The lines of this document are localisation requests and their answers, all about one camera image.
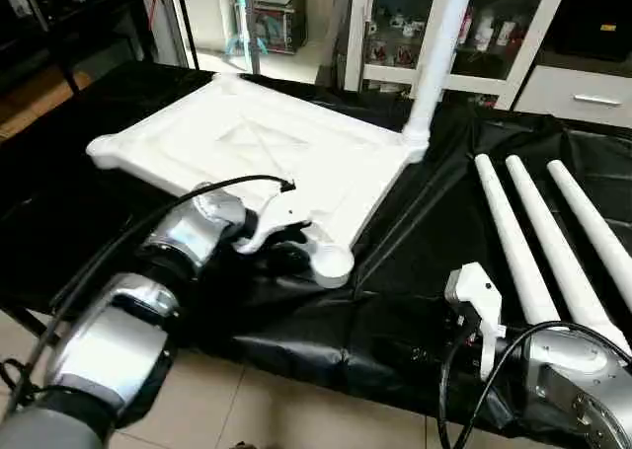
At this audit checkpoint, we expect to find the black metal shelf rack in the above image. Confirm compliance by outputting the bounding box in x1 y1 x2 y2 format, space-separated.
0 0 159 90

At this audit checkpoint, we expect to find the dark storage box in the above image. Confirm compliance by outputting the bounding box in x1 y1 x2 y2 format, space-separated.
255 0 307 55

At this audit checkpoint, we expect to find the white plastic table leg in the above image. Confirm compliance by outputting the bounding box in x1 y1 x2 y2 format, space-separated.
476 153 564 328
546 160 632 312
506 155 632 353
400 0 473 146

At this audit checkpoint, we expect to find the black box yellow label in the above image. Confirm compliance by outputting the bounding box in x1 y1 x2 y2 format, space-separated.
548 0 632 60

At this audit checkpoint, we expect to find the white plastic table top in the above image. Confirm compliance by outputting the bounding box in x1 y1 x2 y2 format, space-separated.
87 72 431 290

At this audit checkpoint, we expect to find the black mat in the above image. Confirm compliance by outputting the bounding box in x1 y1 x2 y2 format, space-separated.
0 59 632 446

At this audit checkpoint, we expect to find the white glass-door cabinet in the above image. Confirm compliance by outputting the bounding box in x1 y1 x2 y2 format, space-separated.
346 0 572 110

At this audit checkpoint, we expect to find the white drawer unit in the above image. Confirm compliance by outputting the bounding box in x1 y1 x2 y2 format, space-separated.
513 64 632 129

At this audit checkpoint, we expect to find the light blue metal frame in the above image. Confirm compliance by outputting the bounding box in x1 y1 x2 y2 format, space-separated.
225 0 268 60

